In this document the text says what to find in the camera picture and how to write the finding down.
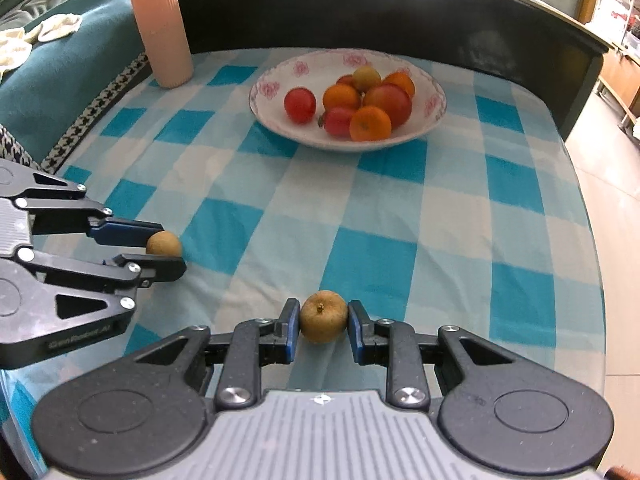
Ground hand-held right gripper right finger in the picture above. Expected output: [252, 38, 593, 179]
[346, 300, 526, 411]

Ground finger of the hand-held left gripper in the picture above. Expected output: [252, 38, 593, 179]
[0, 159, 165, 247]
[17, 247, 187, 311]

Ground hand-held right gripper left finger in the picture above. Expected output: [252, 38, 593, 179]
[120, 298, 302, 411]

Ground small yellow-brown round fruit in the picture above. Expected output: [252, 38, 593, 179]
[146, 231, 183, 257]
[299, 290, 349, 345]
[353, 66, 382, 92]

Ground white floral plate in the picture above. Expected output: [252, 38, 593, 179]
[248, 48, 447, 152]

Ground orange mandarin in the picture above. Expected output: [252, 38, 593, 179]
[382, 71, 416, 100]
[349, 105, 392, 142]
[322, 83, 362, 112]

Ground large orange-red tomato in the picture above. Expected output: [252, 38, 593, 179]
[362, 84, 413, 130]

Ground blue white checkered tablecloth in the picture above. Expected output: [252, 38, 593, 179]
[0, 46, 608, 480]

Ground teal cover with houndstooth trim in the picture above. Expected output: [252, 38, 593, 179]
[0, 0, 211, 173]

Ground pink ribbed cylinder vase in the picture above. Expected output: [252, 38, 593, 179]
[126, 0, 194, 90]

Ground large cream cloth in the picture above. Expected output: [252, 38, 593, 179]
[0, 27, 33, 81]

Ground small cream cloth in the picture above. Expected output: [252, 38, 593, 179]
[30, 12, 83, 43]

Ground dark glass-top coffee table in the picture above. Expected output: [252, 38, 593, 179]
[172, 0, 611, 143]

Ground wooden television stand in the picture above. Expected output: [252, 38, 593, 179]
[597, 42, 640, 133]

